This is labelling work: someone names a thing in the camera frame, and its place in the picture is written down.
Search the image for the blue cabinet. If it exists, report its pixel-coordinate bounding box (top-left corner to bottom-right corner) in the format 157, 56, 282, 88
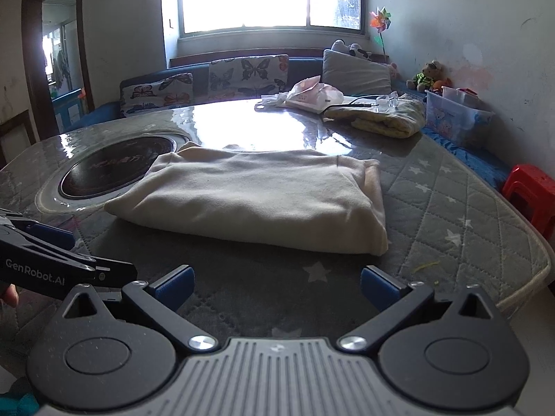
52, 89, 89, 133

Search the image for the dark wooden cabinet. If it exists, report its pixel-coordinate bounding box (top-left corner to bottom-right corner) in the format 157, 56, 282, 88
0, 109, 37, 170

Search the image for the colourful pinwheel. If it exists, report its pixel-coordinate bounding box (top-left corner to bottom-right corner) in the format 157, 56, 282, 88
369, 6, 393, 59

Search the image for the crumpled white plastic bag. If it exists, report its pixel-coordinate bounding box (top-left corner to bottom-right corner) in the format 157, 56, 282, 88
254, 93, 291, 111

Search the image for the clear plastic packet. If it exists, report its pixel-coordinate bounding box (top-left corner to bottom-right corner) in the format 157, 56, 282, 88
375, 91, 410, 111

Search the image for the cream garment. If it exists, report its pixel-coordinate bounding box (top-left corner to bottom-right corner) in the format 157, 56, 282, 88
104, 141, 389, 257

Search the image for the person's left hand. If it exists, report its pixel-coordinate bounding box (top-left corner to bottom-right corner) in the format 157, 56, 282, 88
0, 284, 20, 309

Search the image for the black round induction cooker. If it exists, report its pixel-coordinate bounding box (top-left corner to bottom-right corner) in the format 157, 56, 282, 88
59, 136, 188, 200

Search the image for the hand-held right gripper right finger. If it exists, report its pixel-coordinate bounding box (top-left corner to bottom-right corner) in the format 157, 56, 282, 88
337, 266, 497, 352

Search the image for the clear plastic storage box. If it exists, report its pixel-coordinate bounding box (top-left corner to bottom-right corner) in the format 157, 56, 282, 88
425, 90, 495, 148

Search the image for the red plastic stool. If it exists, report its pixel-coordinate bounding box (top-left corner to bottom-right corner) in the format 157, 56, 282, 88
501, 164, 555, 235

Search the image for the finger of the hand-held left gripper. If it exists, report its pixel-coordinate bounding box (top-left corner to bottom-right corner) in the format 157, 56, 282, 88
0, 208, 77, 252
65, 253, 138, 289

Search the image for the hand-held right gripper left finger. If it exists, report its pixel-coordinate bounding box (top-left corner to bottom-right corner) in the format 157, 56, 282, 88
61, 264, 220, 353

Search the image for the grey pillow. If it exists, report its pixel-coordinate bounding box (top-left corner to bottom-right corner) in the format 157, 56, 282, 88
322, 49, 393, 96

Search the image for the blue sofa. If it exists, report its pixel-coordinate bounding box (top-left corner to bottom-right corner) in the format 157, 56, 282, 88
87, 55, 512, 191

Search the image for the black cable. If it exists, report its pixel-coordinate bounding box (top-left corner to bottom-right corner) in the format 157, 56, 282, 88
323, 97, 378, 115

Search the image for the yellow folded garment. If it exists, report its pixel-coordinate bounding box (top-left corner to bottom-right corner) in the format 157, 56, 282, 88
324, 95, 428, 139

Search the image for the brown door frame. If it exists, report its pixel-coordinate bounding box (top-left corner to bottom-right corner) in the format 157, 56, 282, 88
22, 0, 96, 139

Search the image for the brown teddy bear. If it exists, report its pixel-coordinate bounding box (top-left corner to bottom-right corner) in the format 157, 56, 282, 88
406, 61, 454, 93

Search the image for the butterfly print pillow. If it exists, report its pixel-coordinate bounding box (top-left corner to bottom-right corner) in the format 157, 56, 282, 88
120, 73, 194, 118
208, 54, 290, 100

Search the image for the panda plush toy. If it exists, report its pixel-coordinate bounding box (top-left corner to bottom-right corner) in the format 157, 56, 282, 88
332, 40, 374, 61

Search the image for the teal cloth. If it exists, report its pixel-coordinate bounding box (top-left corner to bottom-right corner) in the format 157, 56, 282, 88
0, 377, 42, 416

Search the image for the pink tissue pack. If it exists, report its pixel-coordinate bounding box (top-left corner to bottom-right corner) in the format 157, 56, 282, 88
284, 77, 344, 113

